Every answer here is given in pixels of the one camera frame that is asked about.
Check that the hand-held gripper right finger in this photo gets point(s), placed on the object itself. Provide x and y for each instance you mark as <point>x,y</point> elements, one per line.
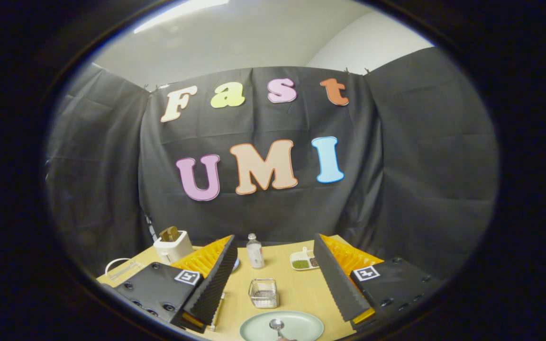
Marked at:
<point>334,279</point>

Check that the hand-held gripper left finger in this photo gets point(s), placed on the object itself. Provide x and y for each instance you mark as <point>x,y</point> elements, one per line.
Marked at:
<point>216,279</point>

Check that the metal mesh basket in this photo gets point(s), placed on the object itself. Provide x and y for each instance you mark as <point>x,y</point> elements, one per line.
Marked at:
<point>263,296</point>

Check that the pale green plate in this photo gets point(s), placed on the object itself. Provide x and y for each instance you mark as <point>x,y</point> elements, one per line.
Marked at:
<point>304,327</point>

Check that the metal spoon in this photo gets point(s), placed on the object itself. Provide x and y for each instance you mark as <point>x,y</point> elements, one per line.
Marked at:
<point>276,324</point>

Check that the white divided snack dish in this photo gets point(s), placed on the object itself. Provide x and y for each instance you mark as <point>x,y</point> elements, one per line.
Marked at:
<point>301,263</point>

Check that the clear plastic bottle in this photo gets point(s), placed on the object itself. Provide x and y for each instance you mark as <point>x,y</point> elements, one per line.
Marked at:
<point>255,253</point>

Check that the white toaster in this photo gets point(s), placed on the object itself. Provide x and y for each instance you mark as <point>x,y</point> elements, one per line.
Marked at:
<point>174,248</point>

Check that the toasted bread slice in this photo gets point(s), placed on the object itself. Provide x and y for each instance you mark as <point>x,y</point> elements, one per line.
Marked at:
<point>169,233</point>

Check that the black backdrop cloth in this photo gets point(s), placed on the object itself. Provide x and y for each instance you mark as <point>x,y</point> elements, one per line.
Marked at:
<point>263,218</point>

